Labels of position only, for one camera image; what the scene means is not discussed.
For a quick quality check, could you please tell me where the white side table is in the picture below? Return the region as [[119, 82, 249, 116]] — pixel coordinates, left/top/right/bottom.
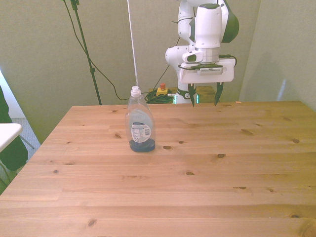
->
[[0, 122, 24, 153]]

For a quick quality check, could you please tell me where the coiled green cable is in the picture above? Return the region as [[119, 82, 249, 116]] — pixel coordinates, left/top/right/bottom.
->
[[144, 90, 177, 105]]

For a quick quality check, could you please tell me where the dark tripod stand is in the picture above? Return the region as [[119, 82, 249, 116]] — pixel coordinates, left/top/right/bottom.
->
[[61, 0, 103, 106]]

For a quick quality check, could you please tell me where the yellow emergency stop button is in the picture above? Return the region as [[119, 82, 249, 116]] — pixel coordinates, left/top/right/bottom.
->
[[156, 83, 171, 97]]

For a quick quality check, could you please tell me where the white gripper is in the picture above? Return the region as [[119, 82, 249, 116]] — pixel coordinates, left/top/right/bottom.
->
[[178, 57, 235, 108]]

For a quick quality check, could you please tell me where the thin white pole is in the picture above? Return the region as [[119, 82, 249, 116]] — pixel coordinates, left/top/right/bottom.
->
[[126, 0, 139, 88]]

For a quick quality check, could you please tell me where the dark hanging cable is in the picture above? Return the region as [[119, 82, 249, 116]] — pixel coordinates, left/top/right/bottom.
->
[[63, 0, 130, 101]]

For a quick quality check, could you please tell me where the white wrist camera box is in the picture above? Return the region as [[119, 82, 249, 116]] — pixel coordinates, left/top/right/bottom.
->
[[182, 51, 204, 64]]

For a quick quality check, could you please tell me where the clear dish soap bottle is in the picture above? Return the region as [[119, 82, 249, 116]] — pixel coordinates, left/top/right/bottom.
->
[[125, 86, 157, 153]]

